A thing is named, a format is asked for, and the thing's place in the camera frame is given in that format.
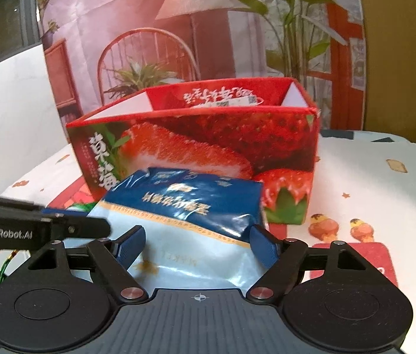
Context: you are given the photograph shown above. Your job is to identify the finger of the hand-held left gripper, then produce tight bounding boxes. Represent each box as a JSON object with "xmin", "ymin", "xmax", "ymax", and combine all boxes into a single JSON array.
[{"xmin": 40, "ymin": 208, "xmax": 112, "ymax": 238}]

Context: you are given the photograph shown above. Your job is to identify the red strawberry print box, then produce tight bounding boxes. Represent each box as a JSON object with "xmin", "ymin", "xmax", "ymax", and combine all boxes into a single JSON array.
[{"xmin": 66, "ymin": 77, "xmax": 321, "ymax": 225}]

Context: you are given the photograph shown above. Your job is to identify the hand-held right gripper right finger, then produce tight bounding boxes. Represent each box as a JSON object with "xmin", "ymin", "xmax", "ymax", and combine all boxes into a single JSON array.
[{"xmin": 247, "ymin": 224, "xmax": 383, "ymax": 303}]

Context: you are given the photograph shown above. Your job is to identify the blue and white snack bag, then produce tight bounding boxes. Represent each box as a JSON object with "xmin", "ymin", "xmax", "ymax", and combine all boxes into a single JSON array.
[{"xmin": 62, "ymin": 168, "xmax": 267, "ymax": 292}]

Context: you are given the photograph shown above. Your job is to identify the wall poster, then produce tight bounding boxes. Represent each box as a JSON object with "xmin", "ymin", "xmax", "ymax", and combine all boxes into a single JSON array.
[{"xmin": 36, "ymin": 0, "xmax": 366, "ymax": 133}]

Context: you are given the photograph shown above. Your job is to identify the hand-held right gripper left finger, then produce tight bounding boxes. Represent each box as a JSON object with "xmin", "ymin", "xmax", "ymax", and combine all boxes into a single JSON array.
[{"xmin": 27, "ymin": 225, "xmax": 153, "ymax": 303}]

